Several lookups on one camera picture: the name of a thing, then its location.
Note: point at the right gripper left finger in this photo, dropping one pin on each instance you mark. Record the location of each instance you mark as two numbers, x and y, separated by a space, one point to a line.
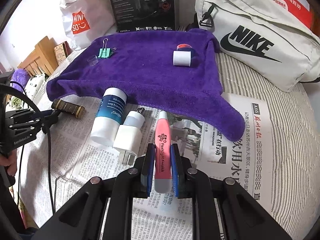
146 175

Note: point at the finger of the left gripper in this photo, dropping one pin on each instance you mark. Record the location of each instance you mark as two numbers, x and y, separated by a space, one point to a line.
51 116

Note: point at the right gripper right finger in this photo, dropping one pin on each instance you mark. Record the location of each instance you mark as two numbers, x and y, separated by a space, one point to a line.
178 179

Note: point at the pink highlighter pen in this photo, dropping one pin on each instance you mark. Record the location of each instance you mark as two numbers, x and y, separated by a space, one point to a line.
163 176

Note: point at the brown gold tube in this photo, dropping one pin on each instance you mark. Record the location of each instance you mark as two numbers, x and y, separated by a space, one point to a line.
67 107

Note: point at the white wall charger plug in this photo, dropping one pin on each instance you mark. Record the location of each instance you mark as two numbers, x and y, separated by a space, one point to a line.
127 143

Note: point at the white blue bottle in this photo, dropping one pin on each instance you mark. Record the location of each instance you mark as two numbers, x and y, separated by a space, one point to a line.
109 117

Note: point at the person's left hand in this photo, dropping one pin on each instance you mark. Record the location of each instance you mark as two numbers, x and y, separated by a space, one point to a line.
10 163

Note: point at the newspaper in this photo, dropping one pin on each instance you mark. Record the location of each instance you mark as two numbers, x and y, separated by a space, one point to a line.
55 167

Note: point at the patterned notebook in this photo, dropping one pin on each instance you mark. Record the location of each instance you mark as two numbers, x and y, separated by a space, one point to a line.
62 51

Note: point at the clear small cup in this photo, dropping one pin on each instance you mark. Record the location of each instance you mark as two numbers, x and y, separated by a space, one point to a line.
92 60

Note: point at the teal binder clip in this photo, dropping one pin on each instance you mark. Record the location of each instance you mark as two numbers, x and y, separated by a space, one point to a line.
105 52

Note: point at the purple towel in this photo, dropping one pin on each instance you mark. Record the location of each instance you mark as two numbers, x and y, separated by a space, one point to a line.
142 67

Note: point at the white Miniso plastic bag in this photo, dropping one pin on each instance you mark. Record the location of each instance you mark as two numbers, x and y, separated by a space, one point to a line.
85 20

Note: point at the red blue eraser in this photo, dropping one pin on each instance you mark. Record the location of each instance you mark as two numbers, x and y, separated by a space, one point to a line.
184 47

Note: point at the black headset box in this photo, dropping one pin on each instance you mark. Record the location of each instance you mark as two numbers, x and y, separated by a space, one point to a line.
138 15

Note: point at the white Nike bag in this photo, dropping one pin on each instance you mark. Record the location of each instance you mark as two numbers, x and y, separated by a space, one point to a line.
265 37

